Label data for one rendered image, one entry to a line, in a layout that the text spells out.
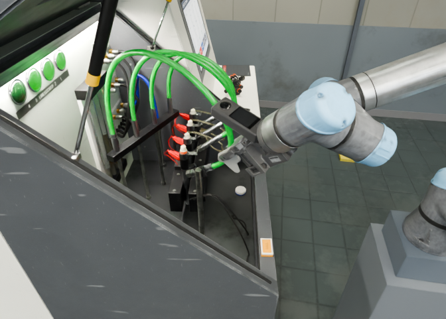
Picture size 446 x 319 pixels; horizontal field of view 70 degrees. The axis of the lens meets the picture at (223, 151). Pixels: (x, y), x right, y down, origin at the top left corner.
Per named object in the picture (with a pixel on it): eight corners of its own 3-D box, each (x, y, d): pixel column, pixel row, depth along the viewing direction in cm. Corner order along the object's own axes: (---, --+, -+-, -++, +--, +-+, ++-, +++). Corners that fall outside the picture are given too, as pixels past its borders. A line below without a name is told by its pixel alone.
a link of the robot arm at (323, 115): (360, 138, 45) (314, 116, 42) (309, 156, 55) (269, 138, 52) (364, 91, 48) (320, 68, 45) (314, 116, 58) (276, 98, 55)
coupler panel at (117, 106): (122, 132, 112) (103, 44, 94) (112, 132, 112) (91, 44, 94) (132, 115, 122) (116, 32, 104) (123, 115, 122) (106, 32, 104)
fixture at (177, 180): (202, 227, 105) (200, 193, 96) (172, 226, 105) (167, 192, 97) (210, 164, 133) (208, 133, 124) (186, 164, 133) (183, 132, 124)
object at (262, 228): (271, 314, 86) (277, 280, 76) (255, 313, 86) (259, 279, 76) (259, 170, 136) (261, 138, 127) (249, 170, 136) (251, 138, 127)
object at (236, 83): (245, 97, 151) (245, 86, 147) (223, 97, 151) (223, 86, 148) (245, 78, 169) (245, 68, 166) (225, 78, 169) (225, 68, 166)
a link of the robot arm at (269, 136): (265, 123, 53) (290, 96, 56) (251, 130, 56) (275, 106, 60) (293, 156, 53) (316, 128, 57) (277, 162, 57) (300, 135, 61)
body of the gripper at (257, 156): (249, 178, 68) (283, 167, 57) (223, 148, 67) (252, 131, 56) (269, 156, 71) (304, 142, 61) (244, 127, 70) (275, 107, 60)
